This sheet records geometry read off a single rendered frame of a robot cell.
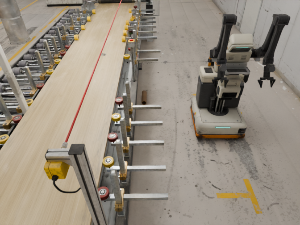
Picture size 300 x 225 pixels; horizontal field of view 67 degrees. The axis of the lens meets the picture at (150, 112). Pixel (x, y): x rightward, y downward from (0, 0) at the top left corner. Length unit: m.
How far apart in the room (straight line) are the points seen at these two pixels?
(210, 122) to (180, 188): 0.91
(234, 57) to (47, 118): 1.90
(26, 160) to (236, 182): 2.08
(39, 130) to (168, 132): 1.72
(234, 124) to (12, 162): 2.37
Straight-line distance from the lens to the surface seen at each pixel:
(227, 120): 3.04
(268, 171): 3.01
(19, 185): 1.78
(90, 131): 1.95
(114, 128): 2.34
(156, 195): 1.56
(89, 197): 0.87
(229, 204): 2.61
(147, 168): 1.72
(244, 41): 2.45
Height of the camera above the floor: 2.19
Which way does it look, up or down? 39 degrees down
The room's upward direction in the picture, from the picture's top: 2 degrees counter-clockwise
